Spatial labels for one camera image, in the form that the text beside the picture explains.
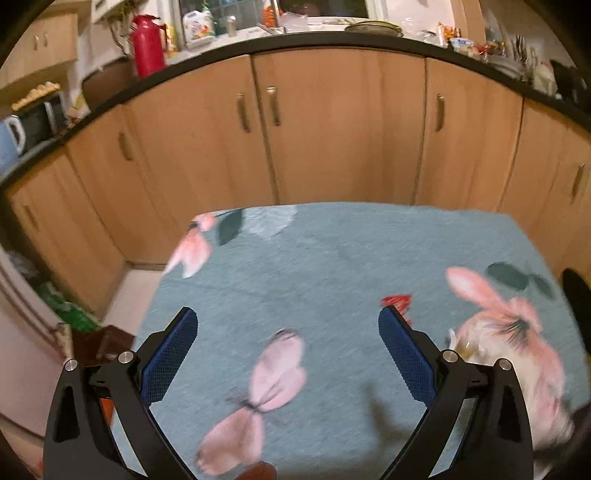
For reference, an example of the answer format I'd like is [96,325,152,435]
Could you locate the blue floral tablecloth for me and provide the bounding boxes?
[108,201,591,480]

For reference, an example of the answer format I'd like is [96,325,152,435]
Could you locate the red cigarette pack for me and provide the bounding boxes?
[381,294,413,326]

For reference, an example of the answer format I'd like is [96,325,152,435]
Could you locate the stacked ceramic bowls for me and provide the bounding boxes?
[487,55,525,81]

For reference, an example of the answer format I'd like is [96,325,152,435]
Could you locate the white detergent jug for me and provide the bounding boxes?
[182,1,215,48]

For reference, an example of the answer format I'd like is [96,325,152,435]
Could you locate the eggs tray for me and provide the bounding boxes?
[11,81,61,111]

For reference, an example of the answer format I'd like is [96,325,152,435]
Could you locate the brown rice cooker pot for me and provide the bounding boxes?
[81,56,137,111]

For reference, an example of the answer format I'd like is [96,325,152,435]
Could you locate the red thermos flask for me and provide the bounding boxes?
[131,14,167,79]

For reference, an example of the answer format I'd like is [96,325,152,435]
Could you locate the woven basket bowl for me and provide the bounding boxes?
[345,20,404,38]

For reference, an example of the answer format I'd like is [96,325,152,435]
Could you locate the blue electric kettle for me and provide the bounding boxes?
[0,115,26,175]

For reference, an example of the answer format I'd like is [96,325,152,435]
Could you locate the wooden upper cabinet left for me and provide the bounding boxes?
[1,11,78,88]

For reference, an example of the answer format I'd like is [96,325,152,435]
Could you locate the window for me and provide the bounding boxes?
[170,0,388,35]

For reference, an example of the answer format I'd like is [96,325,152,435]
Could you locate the microwave oven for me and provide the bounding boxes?
[16,93,68,153]

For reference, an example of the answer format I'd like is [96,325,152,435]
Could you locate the wooden base cabinets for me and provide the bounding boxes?
[1,38,590,315]

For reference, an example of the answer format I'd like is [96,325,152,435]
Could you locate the black clay pot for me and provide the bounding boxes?
[550,59,590,111]

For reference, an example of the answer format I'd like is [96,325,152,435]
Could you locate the clear plastic bag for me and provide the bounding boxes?
[449,311,574,449]

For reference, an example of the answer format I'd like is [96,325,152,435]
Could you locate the black gold-rim trash bin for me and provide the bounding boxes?
[561,268,591,351]

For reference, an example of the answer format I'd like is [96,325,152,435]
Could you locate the person's left hand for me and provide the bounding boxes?
[235,461,277,480]

